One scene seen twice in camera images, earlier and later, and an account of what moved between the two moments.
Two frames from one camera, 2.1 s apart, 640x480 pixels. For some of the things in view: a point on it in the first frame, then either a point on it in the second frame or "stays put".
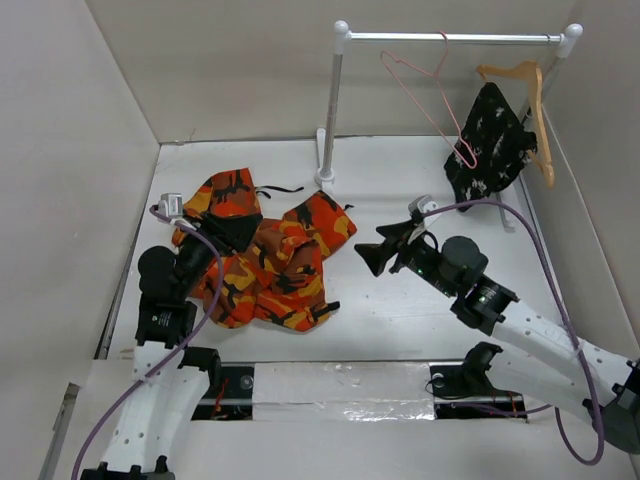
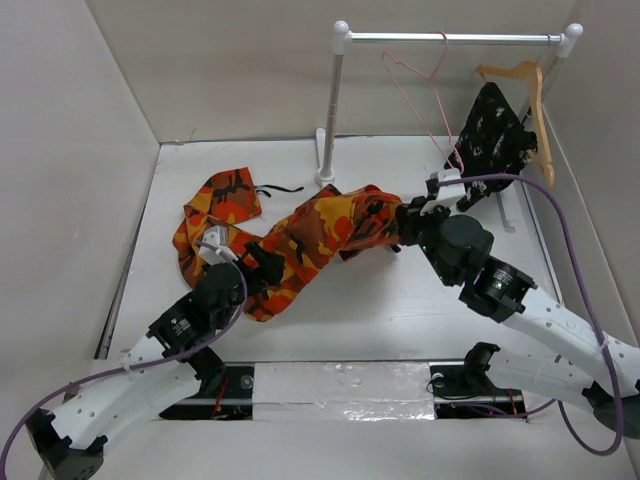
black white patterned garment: [490, 148] stays put
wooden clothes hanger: [532, 70] stays put
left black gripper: [232, 231] to [267, 274]
